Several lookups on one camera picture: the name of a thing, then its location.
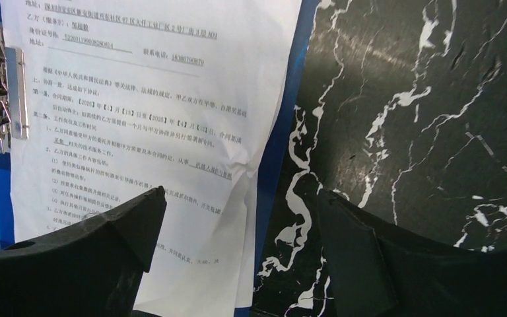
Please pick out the silver folder clip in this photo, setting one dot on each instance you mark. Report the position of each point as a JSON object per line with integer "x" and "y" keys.
{"x": 13, "y": 102}

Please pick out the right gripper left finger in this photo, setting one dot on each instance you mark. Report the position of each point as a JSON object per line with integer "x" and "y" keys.
{"x": 91, "y": 268}

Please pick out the white paper sheet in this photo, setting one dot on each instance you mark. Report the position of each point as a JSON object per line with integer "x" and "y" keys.
{"x": 124, "y": 96}

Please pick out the blue plastic folder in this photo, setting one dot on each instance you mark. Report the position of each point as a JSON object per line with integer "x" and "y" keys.
{"x": 267, "y": 174}

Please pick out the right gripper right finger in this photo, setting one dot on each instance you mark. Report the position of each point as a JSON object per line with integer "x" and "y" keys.
{"x": 380, "y": 269}

